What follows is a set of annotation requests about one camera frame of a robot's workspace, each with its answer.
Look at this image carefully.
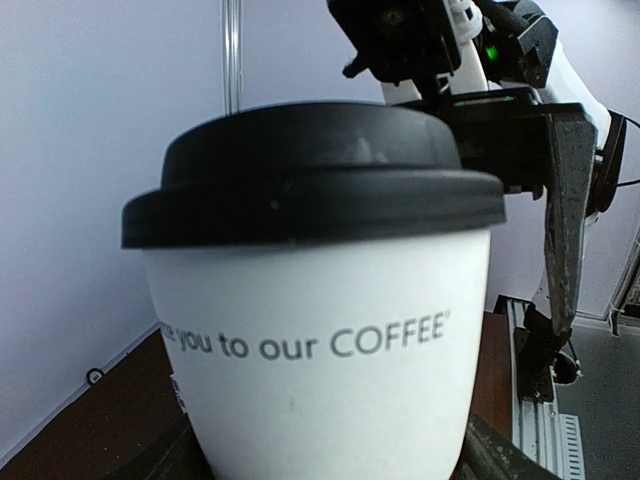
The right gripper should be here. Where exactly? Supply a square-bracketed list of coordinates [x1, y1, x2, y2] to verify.
[399, 84, 601, 341]

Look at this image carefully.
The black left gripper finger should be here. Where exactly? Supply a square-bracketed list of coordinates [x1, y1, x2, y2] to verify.
[457, 412, 555, 480]

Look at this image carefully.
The aluminium front rail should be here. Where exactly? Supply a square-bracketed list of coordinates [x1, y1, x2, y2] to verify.
[492, 294, 640, 480]

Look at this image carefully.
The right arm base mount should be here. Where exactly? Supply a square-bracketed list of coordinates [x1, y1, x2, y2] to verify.
[514, 303, 582, 403]

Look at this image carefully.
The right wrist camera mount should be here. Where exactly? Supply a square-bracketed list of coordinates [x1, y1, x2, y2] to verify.
[327, 0, 489, 104]

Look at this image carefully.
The small black wall grommet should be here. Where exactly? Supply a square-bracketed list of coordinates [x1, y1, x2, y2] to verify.
[85, 368, 105, 386]

